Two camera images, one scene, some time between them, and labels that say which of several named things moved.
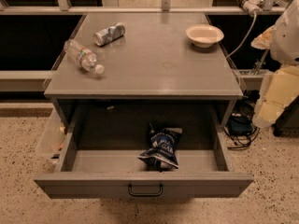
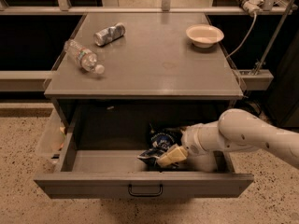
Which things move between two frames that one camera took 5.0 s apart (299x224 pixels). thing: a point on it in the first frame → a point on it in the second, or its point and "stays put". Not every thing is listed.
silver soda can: x=109 y=34 stays put
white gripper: x=286 y=42 → x=192 y=139
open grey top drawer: x=134 y=149 stays put
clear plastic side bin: x=52 y=140 stays put
